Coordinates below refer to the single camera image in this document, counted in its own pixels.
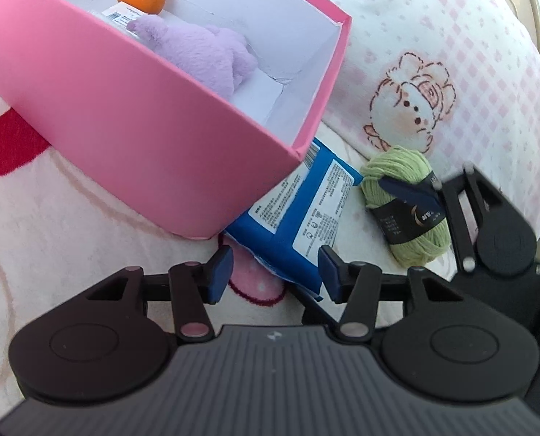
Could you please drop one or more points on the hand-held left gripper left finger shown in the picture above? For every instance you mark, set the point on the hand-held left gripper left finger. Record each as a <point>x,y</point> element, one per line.
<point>220,272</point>

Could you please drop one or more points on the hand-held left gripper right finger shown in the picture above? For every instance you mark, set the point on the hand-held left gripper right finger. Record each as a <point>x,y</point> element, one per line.
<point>331,272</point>

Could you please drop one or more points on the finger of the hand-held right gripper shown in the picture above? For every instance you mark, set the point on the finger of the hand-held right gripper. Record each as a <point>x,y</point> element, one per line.
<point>406,189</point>

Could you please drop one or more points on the green yarn ball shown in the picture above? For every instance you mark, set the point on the green yarn ball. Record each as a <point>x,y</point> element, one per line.
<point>415,245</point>

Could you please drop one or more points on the blue snack packet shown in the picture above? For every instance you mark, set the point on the blue snack packet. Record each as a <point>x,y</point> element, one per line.
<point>288,231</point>

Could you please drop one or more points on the pink cardboard box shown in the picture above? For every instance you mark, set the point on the pink cardboard box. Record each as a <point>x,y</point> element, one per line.
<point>115,122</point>

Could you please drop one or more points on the purple plush toy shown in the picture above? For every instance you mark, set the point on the purple plush toy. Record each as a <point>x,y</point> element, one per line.
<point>197,50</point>

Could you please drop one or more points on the small white packet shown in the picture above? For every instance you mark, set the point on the small white packet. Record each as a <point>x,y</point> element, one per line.
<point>120,13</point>

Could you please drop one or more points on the pink checked pillow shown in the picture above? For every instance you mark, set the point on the pink checked pillow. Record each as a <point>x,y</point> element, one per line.
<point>433,54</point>

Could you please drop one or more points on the printed bear blanket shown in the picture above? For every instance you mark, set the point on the printed bear blanket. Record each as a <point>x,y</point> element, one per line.
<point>70,236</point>

